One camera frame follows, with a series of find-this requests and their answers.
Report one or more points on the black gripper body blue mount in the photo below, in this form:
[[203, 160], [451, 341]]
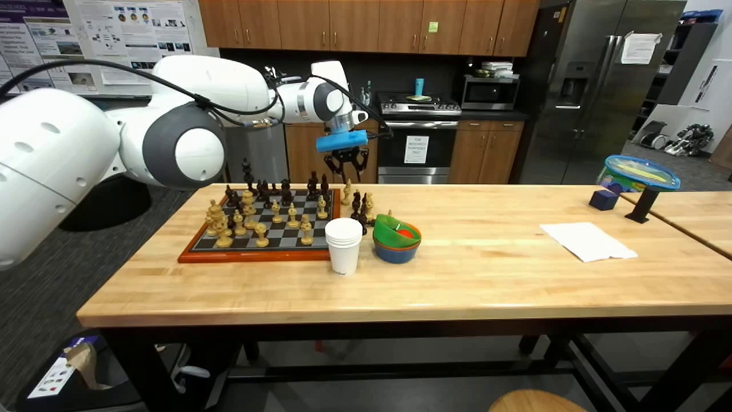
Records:
[[342, 145]]

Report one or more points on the wooden chess board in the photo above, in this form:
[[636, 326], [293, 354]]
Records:
[[263, 227]]

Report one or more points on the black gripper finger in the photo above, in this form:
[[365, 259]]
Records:
[[359, 160], [332, 162]]

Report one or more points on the white paper cup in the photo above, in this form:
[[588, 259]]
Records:
[[345, 238]]

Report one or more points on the butcher block table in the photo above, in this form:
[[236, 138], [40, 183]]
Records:
[[483, 265]]

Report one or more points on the blue green plate on stand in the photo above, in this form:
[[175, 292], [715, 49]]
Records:
[[640, 175]]

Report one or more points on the dark chess pawn off-board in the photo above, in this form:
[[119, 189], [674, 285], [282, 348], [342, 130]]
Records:
[[356, 204]]

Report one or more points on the near wooden orange stool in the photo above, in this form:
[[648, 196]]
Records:
[[533, 402]]

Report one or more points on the stainless steel oven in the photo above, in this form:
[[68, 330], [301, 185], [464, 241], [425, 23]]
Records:
[[418, 135]]

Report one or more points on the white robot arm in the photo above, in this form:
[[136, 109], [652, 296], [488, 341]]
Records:
[[55, 148]]

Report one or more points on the light chess piece off-board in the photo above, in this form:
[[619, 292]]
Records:
[[369, 206]]

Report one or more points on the green and blue bowl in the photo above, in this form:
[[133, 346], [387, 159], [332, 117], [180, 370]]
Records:
[[395, 241]]

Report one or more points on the stainless steel refrigerator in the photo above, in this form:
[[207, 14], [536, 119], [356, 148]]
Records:
[[585, 78]]

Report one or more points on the black microwave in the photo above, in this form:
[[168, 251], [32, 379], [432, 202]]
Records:
[[490, 95]]

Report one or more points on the white paper sheet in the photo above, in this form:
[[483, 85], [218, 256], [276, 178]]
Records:
[[587, 241]]

